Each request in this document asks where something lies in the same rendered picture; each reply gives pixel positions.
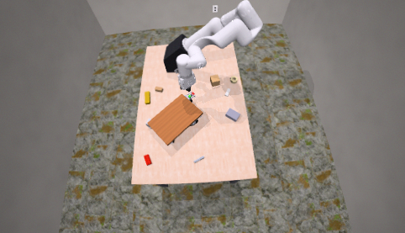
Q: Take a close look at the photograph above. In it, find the yellow rectangular block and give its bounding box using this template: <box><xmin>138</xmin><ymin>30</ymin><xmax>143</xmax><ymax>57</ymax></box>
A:
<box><xmin>145</xmin><ymin>91</ymin><xmax>150</xmax><ymax>105</ymax></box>

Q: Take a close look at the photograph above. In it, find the small tan wooden block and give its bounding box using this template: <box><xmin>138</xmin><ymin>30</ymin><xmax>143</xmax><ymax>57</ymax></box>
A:
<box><xmin>155</xmin><ymin>87</ymin><xmax>163</xmax><ymax>93</ymax></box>

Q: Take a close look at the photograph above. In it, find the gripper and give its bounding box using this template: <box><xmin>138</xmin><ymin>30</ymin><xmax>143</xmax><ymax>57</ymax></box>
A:
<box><xmin>178</xmin><ymin>72</ymin><xmax>196</xmax><ymax>92</ymax></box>

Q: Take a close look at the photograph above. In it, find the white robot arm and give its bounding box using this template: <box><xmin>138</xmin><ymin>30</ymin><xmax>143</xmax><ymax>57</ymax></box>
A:
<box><xmin>175</xmin><ymin>0</ymin><xmax>263</xmax><ymax>79</ymax></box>

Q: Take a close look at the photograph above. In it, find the red toy brick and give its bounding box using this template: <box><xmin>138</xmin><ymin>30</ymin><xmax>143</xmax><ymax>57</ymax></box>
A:
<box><xmin>144</xmin><ymin>154</ymin><xmax>152</xmax><ymax>166</ymax></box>

